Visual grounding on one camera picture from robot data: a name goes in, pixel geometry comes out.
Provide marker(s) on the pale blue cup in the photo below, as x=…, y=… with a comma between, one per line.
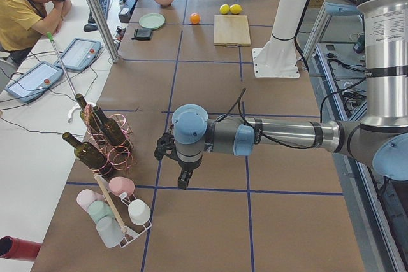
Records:
x=109, y=231

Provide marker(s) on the pale green cup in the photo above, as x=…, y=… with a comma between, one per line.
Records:
x=98, y=210

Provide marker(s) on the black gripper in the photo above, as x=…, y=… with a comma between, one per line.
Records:
x=188, y=167

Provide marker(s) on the pale pink cup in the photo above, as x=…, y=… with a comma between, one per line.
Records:
x=86, y=197

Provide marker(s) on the yellow lemon near board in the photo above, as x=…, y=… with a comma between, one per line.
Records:
x=224, y=9

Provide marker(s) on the light green plate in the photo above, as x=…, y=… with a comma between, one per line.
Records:
x=152, y=21

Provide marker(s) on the white cup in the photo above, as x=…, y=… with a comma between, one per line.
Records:
x=139, y=212

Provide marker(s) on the black computer mouse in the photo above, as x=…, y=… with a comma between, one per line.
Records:
x=90, y=27

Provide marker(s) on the orange fruit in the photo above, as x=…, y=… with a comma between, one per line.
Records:
x=195, y=18

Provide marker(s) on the metal pole green tip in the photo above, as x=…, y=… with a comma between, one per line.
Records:
x=59, y=58

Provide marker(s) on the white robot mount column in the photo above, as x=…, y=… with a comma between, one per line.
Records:
x=277, y=59

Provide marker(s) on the person in yellow shirt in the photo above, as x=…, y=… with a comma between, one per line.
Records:
x=24, y=22

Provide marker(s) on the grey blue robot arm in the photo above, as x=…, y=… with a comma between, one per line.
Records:
x=378, y=140

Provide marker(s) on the black keyboard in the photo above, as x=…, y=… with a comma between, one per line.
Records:
x=104, y=5

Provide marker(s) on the yellow lemon far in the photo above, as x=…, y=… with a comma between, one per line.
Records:
x=235, y=9

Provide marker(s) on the wooden cutting board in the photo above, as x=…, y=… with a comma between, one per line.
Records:
x=231, y=30

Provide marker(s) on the aluminium frame post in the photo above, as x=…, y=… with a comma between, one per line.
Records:
x=103, y=29

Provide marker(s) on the wooden rack handle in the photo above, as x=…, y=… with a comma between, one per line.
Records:
x=102, y=185

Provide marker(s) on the copper wire bottle rack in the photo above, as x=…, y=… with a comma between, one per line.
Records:
x=121, y=161

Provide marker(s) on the red cylinder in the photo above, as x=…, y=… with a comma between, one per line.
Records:
x=19, y=249

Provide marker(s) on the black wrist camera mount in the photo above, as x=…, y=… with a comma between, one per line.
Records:
x=166, y=146

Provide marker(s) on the blue teach pendant tablet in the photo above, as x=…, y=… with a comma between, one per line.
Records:
x=80, y=54
x=34, y=82

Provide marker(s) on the dark folded cloth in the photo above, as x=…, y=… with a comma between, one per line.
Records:
x=142, y=34

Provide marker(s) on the dark green wine bottle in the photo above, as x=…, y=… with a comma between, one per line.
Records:
x=88, y=118
x=89, y=155
x=110, y=128

